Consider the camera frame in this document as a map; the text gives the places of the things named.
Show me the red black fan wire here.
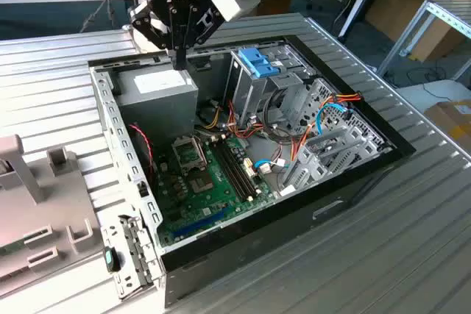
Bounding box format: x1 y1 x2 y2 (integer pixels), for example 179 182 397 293
129 122 156 182

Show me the green motherboard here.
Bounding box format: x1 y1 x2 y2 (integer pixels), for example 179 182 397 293
156 132 280 248

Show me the coloured wire bundle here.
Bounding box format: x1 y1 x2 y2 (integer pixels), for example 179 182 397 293
194 100 268 142

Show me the white board connector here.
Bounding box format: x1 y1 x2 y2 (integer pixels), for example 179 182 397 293
241 157 258 179

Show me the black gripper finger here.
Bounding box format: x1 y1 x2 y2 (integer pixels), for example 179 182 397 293
128 0 182 71
180 7 226 71

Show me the green RAM stick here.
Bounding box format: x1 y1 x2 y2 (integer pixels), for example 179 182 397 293
0 240 27 257

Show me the black tripod stand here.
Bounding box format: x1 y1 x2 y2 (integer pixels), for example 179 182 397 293
329 0 392 45

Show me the small brown cardboard box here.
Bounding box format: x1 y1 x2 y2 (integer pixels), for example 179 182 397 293
256 0 294 17

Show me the metal socket cover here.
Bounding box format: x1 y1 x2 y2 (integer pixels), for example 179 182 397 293
171 136 208 174

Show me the large brown cardboard box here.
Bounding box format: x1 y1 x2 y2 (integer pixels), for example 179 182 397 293
364 0 465 64

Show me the blue expansion slot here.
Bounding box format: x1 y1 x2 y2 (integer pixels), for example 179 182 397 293
171 204 233 240

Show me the grey power supply unit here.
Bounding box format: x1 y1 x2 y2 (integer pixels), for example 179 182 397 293
113 62 200 146

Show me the orange yellow power wire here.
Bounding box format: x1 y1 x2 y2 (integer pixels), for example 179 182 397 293
288 91 365 163

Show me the metal shelf frame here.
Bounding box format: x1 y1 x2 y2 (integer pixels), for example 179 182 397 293
377 0 471 80

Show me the black open PC case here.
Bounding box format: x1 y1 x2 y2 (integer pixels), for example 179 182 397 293
87 34 417 310

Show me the thick black cable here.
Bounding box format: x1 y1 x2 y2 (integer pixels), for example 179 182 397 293
261 88 297 140

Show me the metal drive cage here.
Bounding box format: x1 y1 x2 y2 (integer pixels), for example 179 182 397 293
223 43 318 132

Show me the black RAM slot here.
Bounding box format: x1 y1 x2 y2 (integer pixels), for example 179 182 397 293
214 141 247 204
222 140 255 201
226 139 260 199
218 140 251 202

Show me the CPU socket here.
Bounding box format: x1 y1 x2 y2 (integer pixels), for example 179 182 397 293
188 172 216 197

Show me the cardboard box with label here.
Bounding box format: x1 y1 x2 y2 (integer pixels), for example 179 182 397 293
422 99 471 153

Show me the grey parts rack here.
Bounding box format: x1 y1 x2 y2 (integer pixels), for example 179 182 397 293
0 134 103 299

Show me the blue plastic drive latch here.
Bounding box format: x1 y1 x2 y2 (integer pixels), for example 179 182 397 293
238 47 283 78

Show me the white side table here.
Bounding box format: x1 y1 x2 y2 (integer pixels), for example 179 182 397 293
399 79 471 111

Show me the blue data wire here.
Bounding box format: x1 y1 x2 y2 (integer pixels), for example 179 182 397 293
253 102 355 175

